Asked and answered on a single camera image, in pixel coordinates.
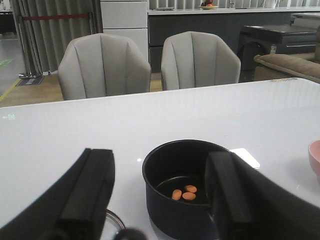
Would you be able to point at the white drawer cabinet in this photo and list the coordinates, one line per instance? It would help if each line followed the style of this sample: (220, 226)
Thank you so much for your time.
(128, 18)

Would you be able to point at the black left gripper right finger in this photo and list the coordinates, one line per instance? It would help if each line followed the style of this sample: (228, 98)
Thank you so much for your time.
(246, 205)

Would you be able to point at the red barrier belt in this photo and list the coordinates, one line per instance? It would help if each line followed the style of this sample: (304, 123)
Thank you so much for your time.
(56, 17)

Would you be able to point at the glass pot lid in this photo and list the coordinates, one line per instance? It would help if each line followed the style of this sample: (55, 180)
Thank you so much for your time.
(115, 229)

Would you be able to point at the grey upholstered chair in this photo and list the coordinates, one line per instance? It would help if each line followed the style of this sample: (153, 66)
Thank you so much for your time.
(197, 59)
(101, 65)

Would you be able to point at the dark grey counter cabinet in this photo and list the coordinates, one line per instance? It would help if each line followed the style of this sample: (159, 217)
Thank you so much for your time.
(226, 23)

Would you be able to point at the grey curtain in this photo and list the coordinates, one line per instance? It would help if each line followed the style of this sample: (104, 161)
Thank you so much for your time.
(43, 42)

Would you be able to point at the dark blue saucepan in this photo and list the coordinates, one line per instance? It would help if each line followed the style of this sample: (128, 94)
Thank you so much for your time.
(171, 166)

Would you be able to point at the pink bowl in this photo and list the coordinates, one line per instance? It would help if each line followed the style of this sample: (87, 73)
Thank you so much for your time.
(314, 158)

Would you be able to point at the fruit plate on counter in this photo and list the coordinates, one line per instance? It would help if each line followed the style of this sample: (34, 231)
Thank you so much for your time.
(208, 5)

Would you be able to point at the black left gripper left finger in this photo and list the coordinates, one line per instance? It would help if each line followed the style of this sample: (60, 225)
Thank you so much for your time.
(74, 207)

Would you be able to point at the right grey upholstered chair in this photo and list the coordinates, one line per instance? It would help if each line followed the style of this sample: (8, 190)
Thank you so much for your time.
(197, 59)

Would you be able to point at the left grey upholstered chair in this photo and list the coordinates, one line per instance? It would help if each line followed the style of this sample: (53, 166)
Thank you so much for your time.
(101, 65)

